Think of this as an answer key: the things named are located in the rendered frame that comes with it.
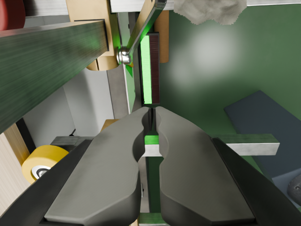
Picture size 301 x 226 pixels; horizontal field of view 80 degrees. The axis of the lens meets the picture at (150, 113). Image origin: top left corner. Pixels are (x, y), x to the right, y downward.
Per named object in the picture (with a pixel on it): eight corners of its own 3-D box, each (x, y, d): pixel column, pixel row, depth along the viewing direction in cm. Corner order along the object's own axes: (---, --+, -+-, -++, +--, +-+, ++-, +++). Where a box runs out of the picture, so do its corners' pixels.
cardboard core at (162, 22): (169, 0, 88) (169, 62, 103) (168, 1, 95) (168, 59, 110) (152, 1, 88) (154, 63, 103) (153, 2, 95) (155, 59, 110)
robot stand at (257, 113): (260, 89, 117) (343, 153, 65) (271, 117, 127) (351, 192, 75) (223, 108, 124) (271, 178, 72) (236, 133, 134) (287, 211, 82)
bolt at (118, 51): (140, 59, 40) (130, 44, 25) (140, 71, 40) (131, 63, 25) (131, 59, 40) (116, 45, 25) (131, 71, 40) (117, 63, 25)
